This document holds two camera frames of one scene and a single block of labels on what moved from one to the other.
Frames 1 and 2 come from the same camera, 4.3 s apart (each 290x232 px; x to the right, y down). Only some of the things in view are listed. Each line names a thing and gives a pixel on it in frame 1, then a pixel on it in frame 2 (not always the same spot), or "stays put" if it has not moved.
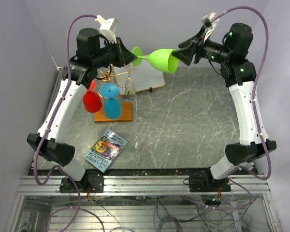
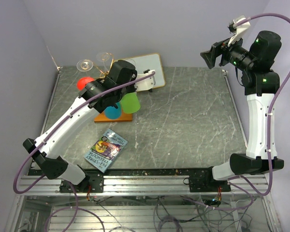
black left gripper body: [112, 55] → [130, 89]
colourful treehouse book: [105, 150] stays put
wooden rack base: [126, 114] stays put
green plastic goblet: [162, 60] → [130, 103]
